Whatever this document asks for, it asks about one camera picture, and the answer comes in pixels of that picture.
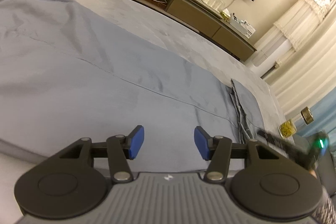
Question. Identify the grey storage basket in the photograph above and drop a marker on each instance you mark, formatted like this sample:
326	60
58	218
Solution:
239	24

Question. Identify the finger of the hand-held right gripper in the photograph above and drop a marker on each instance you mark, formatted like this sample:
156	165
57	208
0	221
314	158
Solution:
275	142

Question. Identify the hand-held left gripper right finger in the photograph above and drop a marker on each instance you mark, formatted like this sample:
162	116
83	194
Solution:
200	142

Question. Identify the gold tissue box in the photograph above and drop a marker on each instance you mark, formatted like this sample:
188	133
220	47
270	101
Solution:
225	14

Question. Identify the person's right forearm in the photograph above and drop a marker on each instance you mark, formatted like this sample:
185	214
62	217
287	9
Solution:
328	208

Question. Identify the white tower air conditioner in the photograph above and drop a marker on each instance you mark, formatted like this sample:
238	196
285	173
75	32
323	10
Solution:
273	56

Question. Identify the jar with gold lid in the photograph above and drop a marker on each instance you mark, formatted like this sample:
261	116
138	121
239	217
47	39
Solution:
307	115

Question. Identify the group of clear glass cups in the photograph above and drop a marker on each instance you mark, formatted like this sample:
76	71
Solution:
212	1

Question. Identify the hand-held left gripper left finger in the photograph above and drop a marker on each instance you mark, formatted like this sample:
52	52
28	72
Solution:
137	141

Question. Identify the white printed box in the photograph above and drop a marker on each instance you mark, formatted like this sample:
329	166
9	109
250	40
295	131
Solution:
250	29

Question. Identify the glass jar with yellow contents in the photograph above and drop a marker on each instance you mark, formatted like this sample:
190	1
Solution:
287	129

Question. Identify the white standing air conditioner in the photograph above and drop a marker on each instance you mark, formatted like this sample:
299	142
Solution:
307	16

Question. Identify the grey pants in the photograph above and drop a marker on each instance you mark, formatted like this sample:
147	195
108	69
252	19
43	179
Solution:
105	82

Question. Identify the white curtain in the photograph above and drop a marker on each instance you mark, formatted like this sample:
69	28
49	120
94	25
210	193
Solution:
309	77

